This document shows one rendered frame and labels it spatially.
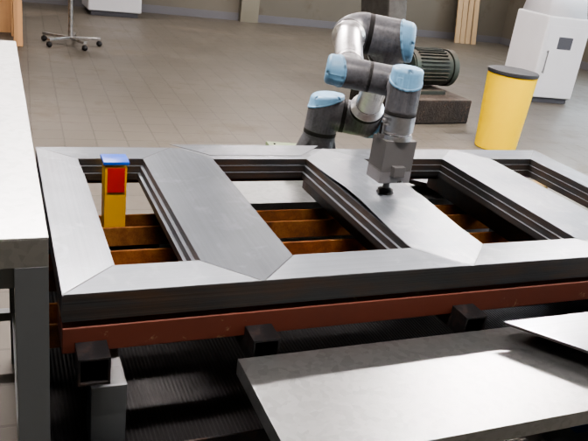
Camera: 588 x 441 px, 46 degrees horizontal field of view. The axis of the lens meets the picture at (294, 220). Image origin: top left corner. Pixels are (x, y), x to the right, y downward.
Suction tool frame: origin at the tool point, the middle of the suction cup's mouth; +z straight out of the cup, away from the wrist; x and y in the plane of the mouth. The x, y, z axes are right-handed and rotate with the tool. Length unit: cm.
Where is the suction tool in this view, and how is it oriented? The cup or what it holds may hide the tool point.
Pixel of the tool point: (383, 196)
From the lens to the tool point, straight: 169.9
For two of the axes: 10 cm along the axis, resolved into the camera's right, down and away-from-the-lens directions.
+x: -3.8, -4.0, 8.3
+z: -1.3, 9.1, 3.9
